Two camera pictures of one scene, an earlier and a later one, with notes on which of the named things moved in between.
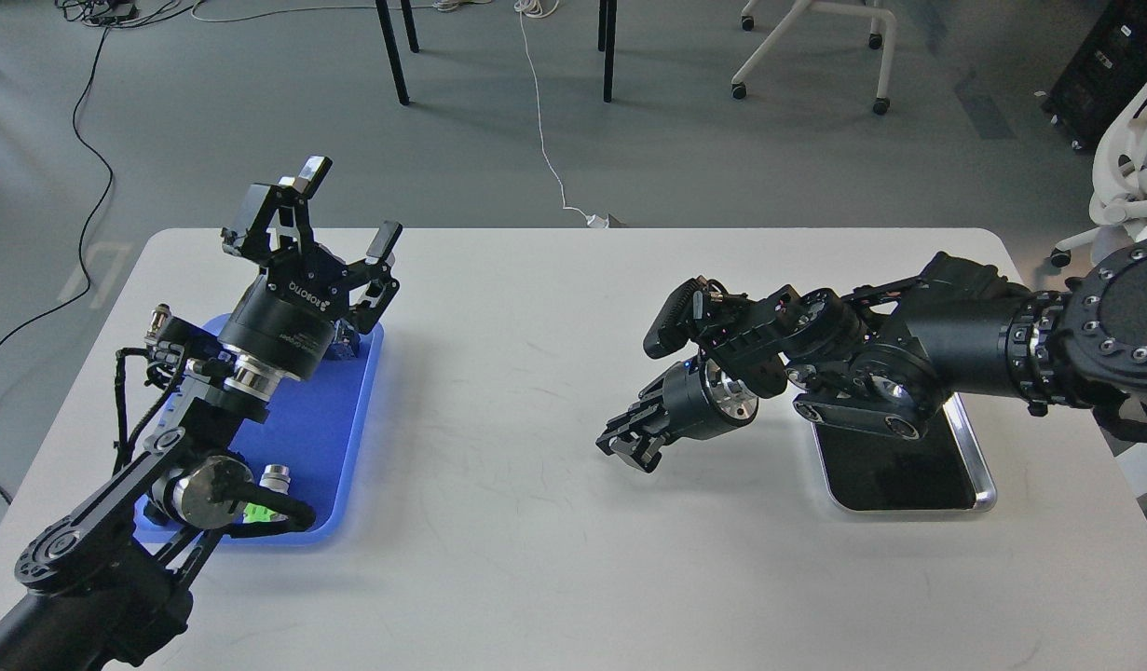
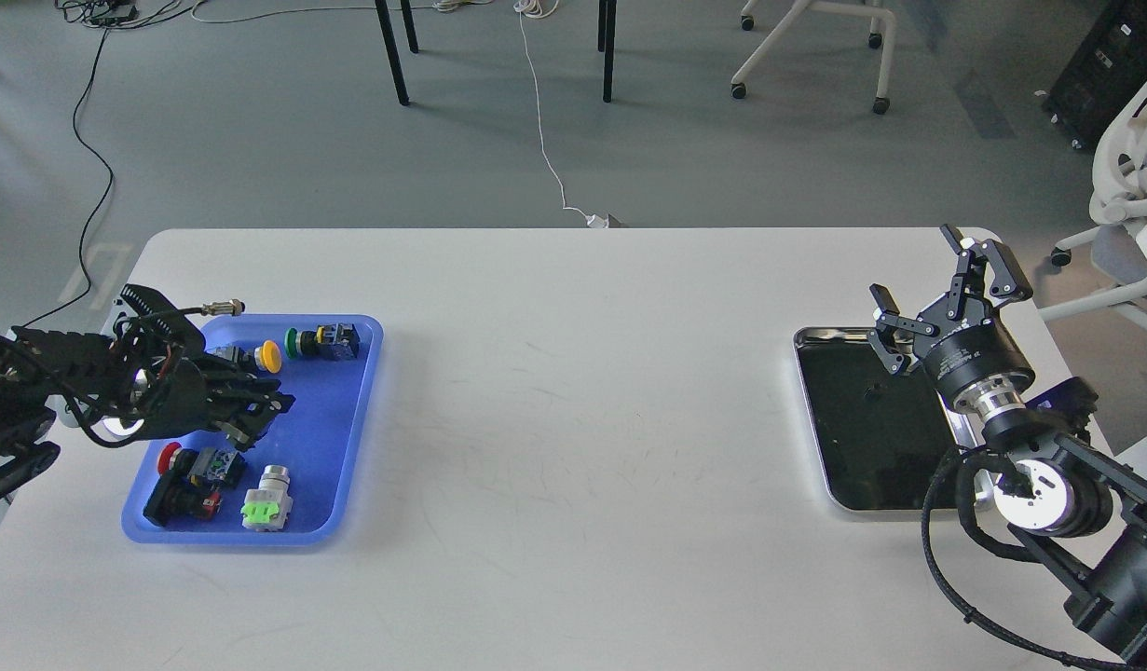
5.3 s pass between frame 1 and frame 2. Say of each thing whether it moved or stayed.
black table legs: stayed
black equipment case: stayed
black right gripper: moved
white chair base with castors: stayed
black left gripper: moved
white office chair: stayed
